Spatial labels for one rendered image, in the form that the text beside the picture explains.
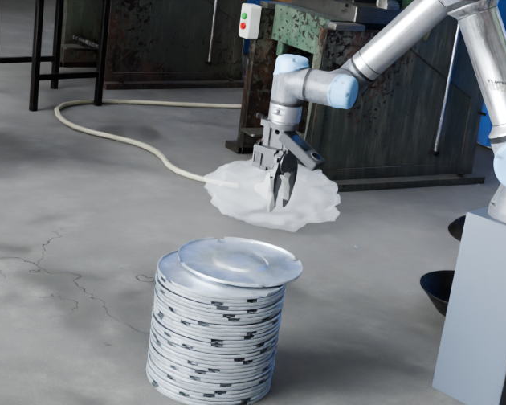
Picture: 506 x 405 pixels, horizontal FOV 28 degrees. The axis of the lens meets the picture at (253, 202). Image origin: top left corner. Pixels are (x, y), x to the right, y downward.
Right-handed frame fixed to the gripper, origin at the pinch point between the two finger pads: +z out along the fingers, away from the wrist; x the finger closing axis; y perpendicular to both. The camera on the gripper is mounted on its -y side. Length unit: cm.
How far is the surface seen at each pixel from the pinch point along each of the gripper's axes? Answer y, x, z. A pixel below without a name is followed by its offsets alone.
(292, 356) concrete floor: -7.5, -3.8, 38.2
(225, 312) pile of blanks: -8.4, 31.9, 15.0
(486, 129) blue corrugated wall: 45, -273, 29
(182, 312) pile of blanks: 0.3, 35.0, 17.4
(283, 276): -10.7, 12.7, 11.2
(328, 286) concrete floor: 9, -52, 38
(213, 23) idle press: 200, -254, 4
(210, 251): 8.8, 13.8, 11.2
